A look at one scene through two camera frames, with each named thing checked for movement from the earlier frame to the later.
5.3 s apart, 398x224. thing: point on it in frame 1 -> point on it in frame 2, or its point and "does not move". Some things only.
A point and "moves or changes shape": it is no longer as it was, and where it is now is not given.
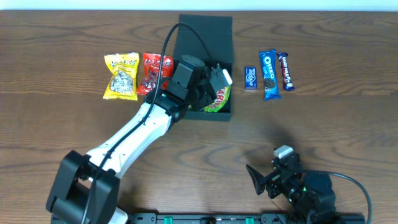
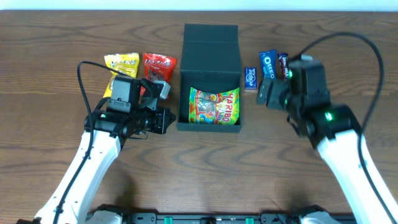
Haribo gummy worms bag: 220,101 moves or changes shape
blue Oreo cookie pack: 268,63 does not move
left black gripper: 204,95 -> 159,121
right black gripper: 270,181 -> 277,95
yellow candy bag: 122,84 does not move
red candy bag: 152,63 does not move
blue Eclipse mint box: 250,77 does not move
